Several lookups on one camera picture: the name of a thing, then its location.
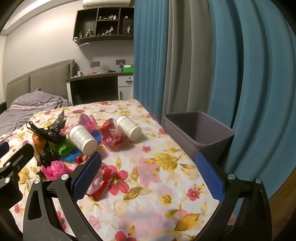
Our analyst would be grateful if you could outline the grey plastic bin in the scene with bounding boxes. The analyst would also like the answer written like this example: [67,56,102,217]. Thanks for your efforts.
[164,111,236,164]

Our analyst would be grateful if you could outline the grey striped duvet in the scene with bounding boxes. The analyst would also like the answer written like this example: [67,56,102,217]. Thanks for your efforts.
[0,89,73,140]

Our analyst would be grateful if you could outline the pink plastic bag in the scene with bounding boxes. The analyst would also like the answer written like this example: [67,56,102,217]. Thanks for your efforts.
[40,160,73,181]

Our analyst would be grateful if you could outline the black plastic bag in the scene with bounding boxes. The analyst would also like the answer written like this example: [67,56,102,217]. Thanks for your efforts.
[26,110,68,168]

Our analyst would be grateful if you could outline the group of small figurines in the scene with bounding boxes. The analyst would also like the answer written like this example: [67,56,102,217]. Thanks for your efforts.
[79,14,134,37]

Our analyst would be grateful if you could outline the white cable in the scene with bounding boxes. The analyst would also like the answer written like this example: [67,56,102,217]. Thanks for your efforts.
[73,38,91,49]

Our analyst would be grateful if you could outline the floral tablecloth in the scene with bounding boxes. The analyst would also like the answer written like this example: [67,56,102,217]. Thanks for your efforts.
[0,99,232,241]

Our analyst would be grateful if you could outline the white drawer cabinet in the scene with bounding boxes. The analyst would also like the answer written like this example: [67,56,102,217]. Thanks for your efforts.
[117,75,134,101]

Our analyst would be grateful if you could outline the checked paper cup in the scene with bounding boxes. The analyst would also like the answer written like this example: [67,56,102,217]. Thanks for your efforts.
[115,115,142,141]
[68,124,99,156]

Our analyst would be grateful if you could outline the grey curtain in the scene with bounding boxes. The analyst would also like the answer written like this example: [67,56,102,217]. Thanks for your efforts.
[159,0,239,131]

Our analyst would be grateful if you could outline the dark wall shelf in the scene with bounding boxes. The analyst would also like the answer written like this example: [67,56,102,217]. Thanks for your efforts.
[73,6,135,45]

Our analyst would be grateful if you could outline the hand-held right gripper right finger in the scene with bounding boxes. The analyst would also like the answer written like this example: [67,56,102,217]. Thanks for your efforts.
[195,150,273,241]

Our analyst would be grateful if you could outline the grey padded headboard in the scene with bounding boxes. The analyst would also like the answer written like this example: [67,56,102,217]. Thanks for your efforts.
[6,59,76,105]

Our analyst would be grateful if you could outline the pink cloth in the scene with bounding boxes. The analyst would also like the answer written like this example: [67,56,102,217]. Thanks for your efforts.
[78,113,98,133]

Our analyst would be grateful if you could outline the blue scrub pad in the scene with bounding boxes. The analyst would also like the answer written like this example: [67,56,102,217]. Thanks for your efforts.
[60,129,102,163]

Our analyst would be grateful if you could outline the green scrub pad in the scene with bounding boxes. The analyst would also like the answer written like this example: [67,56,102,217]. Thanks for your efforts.
[49,141,75,156]

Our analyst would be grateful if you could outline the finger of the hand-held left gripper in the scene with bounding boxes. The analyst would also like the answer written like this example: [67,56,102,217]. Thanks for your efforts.
[0,141,10,158]
[0,144,35,189]

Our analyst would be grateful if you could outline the dark desk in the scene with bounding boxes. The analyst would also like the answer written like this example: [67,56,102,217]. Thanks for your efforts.
[66,71,134,106]

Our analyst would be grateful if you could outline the red foil wrapper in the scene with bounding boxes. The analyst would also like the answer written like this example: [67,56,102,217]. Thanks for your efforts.
[99,118,119,142]

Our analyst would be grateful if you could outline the orange wrapper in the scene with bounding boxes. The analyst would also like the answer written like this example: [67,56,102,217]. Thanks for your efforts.
[32,135,47,151]

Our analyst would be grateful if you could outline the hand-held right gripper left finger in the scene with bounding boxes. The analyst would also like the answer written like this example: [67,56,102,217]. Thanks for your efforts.
[23,152,102,241]

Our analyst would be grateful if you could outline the red and white wrapper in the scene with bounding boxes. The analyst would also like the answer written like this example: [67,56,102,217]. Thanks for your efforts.
[86,164,114,201]

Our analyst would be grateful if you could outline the blue curtain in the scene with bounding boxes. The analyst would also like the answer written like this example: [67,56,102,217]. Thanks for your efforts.
[133,0,173,121]
[208,0,296,210]

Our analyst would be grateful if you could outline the red clear wrapper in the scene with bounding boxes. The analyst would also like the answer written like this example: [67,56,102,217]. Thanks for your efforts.
[104,130,137,151]

